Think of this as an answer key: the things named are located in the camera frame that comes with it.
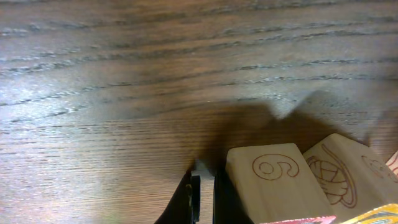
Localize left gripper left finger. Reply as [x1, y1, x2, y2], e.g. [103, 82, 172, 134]
[155, 171, 201, 224]

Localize red number 9 block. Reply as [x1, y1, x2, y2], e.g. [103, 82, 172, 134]
[226, 143, 336, 223]

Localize red letter block upper left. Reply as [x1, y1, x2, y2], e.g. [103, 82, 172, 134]
[303, 134, 397, 223]

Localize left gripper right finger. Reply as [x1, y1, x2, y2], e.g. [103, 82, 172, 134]
[213, 169, 253, 224]

